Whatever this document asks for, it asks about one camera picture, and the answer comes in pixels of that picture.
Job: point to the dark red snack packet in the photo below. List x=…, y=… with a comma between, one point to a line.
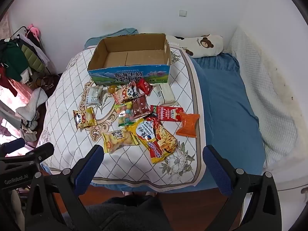
x=140, y=107

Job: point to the pink panda snack packet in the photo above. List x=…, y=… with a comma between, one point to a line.
x=126, y=93

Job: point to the olive puffer jacket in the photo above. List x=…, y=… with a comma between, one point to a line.
x=32, y=56

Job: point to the white wall switch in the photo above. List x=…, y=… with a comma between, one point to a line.
x=183, y=13

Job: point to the yellow crisps packet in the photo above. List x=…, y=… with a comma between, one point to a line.
x=118, y=139

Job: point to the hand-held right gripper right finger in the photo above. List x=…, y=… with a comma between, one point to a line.
x=215, y=170

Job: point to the wrapped amber candy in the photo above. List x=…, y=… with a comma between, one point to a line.
x=112, y=89

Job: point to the large yellow red noodle packet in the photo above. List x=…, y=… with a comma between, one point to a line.
x=158, y=142

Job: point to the white quilted printed blanket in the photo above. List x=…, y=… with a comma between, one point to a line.
x=67, y=105

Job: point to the yellow panda snack packet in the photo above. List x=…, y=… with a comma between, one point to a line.
x=84, y=118

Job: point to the green blue printed bag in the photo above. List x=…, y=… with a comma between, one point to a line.
x=125, y=77

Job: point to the black clothes rack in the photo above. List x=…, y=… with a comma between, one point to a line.
x=20, y=30

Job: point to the white tissue pack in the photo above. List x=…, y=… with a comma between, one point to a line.
x=166, y=93

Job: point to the white garment pile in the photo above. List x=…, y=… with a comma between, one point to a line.
x=31, y=103

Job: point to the small red snack packet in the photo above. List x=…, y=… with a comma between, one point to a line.
x=145, y=86

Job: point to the white bear print pillow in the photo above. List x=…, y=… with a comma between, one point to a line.
x=207, y=45

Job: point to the blue-grey cloth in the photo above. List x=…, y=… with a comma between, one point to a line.
x=126, y=31

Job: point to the white textured blanket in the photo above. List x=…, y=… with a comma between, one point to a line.
x=264, y=89

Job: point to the clear packet of coloured candy balls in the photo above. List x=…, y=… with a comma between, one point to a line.
x=124, y=114

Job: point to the blue bed sheet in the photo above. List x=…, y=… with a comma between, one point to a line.
x=223, y=105

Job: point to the long red snack packet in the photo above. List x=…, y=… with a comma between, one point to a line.
x=168, y=113

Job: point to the white snack packet black text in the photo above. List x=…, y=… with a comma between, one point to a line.
x=93, y=96

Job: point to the orange snack packet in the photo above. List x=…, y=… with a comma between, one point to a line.
x=189, y=126

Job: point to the person's dark trousers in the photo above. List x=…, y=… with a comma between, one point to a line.
x=125, y=214

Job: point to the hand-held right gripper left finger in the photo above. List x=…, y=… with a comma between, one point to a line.
x=90, y=166

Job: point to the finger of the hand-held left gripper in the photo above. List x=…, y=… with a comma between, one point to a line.
x=13, y=145
x=41, y=151

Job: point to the dark green jacket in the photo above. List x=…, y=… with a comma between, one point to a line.
x=10, y=55

